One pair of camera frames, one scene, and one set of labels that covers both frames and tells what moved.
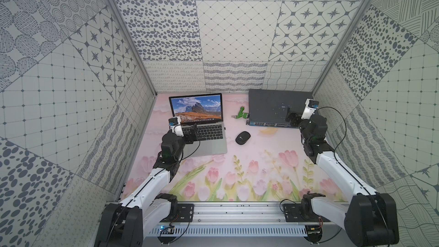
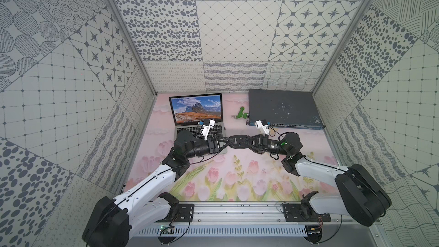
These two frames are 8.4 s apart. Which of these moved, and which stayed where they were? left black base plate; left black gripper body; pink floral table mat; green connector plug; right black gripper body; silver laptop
Moved: right black gripper body; left black gripper body
Stayed: silver laptop; green connector plug; left black base plate; pink floral table mat
